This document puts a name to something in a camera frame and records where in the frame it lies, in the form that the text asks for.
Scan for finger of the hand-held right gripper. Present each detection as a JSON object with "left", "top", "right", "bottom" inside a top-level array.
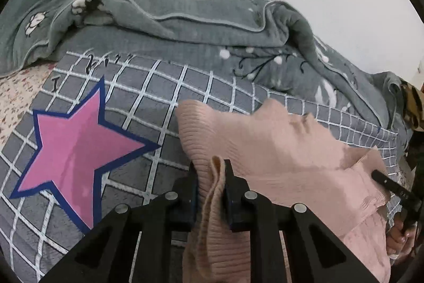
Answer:
[{"left": 371, "top": 169, "right": 421, "bottom": 204}]

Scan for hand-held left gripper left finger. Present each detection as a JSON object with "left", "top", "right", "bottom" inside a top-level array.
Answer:
[{"left": 41, "top": 161, "right": 201, "bottom": 283}]

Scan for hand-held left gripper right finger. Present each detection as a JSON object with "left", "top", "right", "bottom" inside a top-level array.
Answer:
[{"left": 223, "top": 159, "right": 379, "bottom": 283}]

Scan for pink ribbed knit sweater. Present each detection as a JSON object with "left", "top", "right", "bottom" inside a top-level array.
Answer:
[{"left": 175, "top": 99, "right": 393, "bottom": 283}]

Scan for person's right hand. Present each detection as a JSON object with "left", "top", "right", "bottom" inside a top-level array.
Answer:
[{"left": 385, "top": 213, "right": 418, "bottom": 261}]

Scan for leopard print cloth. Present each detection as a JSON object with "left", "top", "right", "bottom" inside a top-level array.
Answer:
[{"left": 399, "top": 81, "right": 424, "bottom": 133}]

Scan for grey checked blanket pink stars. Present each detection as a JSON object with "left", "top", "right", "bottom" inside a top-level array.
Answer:
[{"left": 0, "top": 51, "right": 414, "bottom": 283}]

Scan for grey-green embroidered quilt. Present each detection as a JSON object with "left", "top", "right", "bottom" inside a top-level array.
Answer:
[{"left": 0, "top": 0, "right": 414, "bottom": 151}]

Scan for floral speckled bedsheet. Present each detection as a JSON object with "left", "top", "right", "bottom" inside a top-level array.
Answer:
[{"left": 0, "top": 62, "right": 62, "bottom": 151}]

